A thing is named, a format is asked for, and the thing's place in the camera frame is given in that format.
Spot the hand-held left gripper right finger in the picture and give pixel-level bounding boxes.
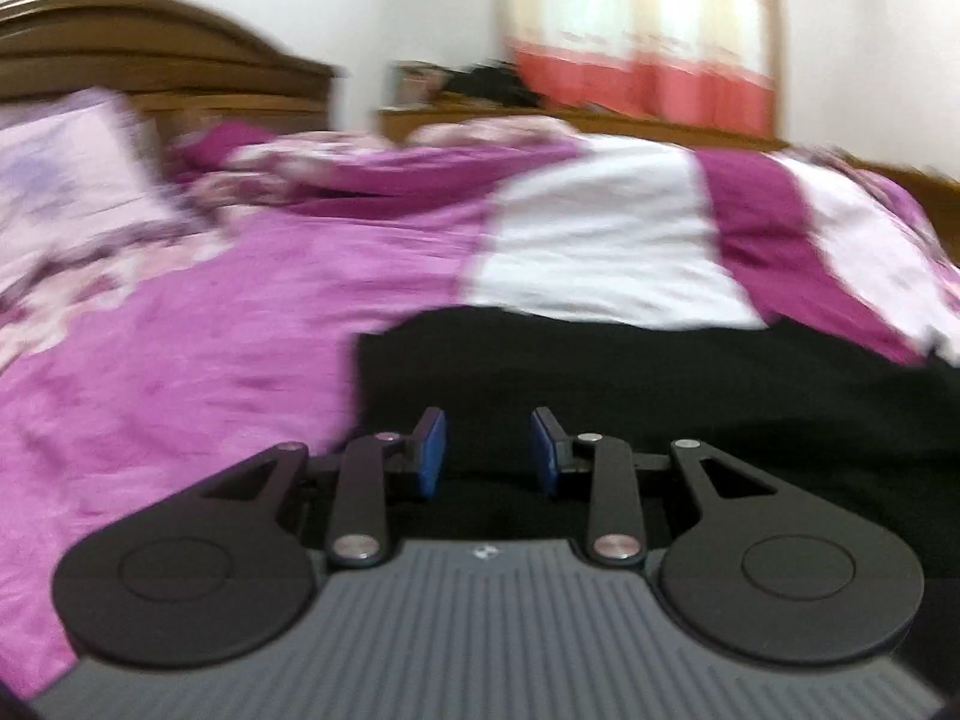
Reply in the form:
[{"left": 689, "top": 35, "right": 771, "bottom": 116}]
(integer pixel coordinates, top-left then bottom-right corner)
[{"left": 529, "top": 405, "right": 782, "bottom": 568}]

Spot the purple and white bedspread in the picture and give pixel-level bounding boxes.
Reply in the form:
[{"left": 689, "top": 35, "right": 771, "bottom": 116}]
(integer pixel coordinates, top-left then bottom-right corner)
[{"left": 0, "top": 124, "right": 960, "bottom": 700}]

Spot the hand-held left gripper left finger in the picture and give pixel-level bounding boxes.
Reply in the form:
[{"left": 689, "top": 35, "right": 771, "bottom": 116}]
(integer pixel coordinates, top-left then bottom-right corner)
[{"left": 196, "top": 406, "right": 451, "bottom": 569}]

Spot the lilac floral pillow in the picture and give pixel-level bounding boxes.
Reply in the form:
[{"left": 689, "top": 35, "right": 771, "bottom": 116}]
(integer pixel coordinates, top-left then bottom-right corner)
[{"left": 0, "top": 86, "right": 202, "bottom": 295}]

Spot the wooden cabinet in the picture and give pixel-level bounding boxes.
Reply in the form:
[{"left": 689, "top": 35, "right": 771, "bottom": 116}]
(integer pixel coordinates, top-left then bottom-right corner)
[{"left": 377, "top": 94, "right": 960, "bottom": 200}]

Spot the pink floral quilt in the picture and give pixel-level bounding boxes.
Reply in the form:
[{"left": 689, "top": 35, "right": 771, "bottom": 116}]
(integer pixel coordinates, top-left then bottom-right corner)
[{"left": 171, "top": 118, "right": 582, "bottom": 205}]

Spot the wooden headboard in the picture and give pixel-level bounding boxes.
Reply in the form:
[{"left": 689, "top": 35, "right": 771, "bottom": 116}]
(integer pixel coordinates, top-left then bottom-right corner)
[{"left": 0, "top": 0, "right": 336, "bottom": 147}]

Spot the dark cloth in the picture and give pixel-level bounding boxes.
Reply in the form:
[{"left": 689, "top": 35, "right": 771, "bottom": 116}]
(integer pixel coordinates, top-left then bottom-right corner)
[{"left": 441, "top": 62, "right": 552, "bottom": 110}]

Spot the black garment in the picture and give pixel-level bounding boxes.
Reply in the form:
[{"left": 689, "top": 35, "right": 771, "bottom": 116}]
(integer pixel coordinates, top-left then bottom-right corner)
[{"left": 352, "top": 307, "right": 960, "bottom": 578}]

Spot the white and red curtain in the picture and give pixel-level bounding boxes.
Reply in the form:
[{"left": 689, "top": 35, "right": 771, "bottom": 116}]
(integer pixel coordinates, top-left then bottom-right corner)
[{"left": 491, "top": 0, "right": 786, "bottom": 140}]

